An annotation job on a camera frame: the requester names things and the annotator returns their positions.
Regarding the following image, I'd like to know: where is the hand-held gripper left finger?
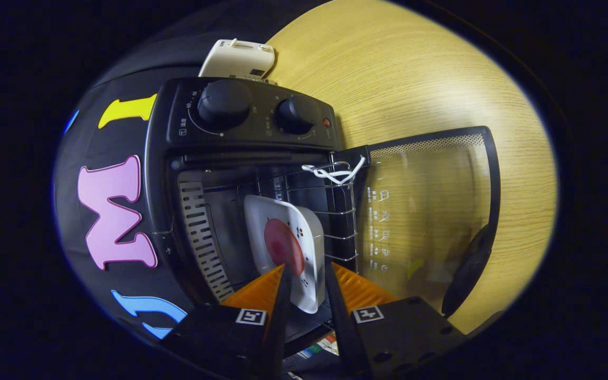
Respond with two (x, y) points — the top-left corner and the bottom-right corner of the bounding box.
(159, 264), (294, 380)

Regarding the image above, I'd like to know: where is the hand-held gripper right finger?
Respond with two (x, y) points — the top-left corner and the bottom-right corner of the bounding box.
(325, 261), (468, 380)

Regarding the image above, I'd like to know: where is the white square plate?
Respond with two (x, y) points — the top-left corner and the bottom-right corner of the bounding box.
(243, 195), (327, 314)

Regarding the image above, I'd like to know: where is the black toaster oven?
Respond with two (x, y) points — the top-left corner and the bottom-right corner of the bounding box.
(145, 77), (501, 365)

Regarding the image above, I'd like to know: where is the white bread toaster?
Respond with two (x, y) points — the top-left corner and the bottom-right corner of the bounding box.
(198, 38), (277, 84)

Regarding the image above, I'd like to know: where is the white string tie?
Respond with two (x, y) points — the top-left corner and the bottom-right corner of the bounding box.
(301, 155), (367, 186)

